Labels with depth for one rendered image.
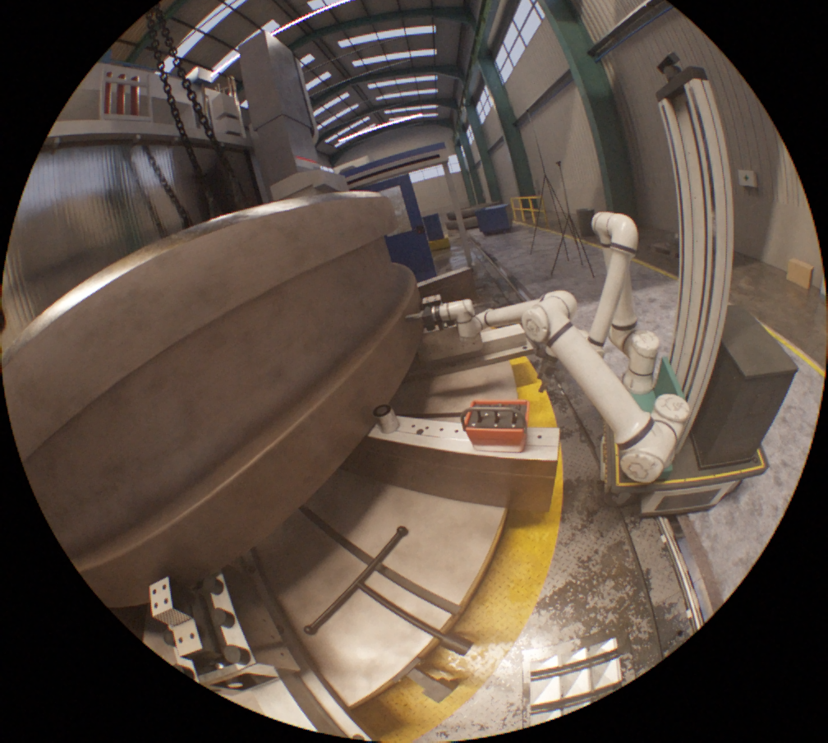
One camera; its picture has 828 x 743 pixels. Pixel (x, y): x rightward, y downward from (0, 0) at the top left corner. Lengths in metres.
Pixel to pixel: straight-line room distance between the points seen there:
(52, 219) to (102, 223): 0.73
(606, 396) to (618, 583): 0.94
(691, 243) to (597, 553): 1.37
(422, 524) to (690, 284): 1.48
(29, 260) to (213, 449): 3.22
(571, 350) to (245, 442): 1.06
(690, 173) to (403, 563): 1.82
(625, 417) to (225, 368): 1.24
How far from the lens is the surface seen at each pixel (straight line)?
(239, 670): 1.04
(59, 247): 3.86
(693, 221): 1.26
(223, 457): 0.95
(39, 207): 4.03
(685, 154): 1.25
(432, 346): 1.86
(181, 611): 1.06
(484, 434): 0.87
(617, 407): 0.95
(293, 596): 1.40
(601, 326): 1.29
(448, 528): 1.24
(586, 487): 1.68
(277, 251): 0.88
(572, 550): 1.52
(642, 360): 1.48
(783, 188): 6.71
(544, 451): 0.94
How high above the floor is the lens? 1.43
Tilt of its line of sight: 23 degrees down
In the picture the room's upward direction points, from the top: 17 degrees counter-clockwise
